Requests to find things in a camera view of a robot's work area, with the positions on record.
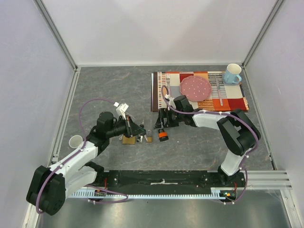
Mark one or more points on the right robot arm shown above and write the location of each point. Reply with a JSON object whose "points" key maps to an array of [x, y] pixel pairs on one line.
{"points": [[238, 132]]}

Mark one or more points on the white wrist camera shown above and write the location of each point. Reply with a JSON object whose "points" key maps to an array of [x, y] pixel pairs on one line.
{"points": [[170, 100], [121, 109]]}

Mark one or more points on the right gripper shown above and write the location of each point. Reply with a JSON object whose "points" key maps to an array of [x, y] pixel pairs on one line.
{"points": [[164, 118]]}

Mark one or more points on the light blue cable duct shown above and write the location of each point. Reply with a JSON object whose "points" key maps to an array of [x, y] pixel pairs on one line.
{"points": [[91, 193]]}

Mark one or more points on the orange black padlock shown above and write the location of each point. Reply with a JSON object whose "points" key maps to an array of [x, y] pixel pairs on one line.
{"points": [[163, 136]]}

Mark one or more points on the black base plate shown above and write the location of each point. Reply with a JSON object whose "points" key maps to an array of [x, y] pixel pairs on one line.
{"points": [[165, 182]]}

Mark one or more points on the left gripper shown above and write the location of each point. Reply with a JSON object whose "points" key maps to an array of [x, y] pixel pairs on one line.
{"points": [[131, 128]]}

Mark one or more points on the pink handled knife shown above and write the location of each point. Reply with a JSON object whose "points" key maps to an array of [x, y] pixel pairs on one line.
{"points": [[219, 91]]}

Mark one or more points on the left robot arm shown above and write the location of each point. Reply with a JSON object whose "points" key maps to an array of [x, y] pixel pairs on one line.
{"points": [[50, 186]]}

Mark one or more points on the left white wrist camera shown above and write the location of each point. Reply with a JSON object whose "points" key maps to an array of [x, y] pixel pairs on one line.
{"points": [[121, 109]]}

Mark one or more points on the large brass padlock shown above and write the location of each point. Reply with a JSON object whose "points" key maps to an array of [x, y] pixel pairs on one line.
{"points": [[127, 141]]}

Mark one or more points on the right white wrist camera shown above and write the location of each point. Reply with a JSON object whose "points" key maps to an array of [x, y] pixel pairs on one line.
{"points": [[170, 100]]}

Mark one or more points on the pink dotted plate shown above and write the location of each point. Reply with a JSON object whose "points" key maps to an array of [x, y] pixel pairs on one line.
{"points": [[195, 88]]}

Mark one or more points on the light blue mug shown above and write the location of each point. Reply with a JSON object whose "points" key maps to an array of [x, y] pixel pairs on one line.
{"points": [[232, 74]]}

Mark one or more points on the pink handled fork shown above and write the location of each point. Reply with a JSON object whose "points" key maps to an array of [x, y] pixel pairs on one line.
{"points": [[168, 81]]}

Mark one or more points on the small brass padlock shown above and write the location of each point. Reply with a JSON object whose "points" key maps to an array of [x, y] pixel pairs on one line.
{"points": [[149, 136]]}

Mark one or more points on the grey printed mug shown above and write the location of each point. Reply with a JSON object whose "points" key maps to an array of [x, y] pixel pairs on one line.
{"points": [[75, 141]]}

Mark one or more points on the colourful patchwork placemat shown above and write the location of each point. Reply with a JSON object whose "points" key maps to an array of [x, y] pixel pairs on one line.
{"points": [[233, 96]]}

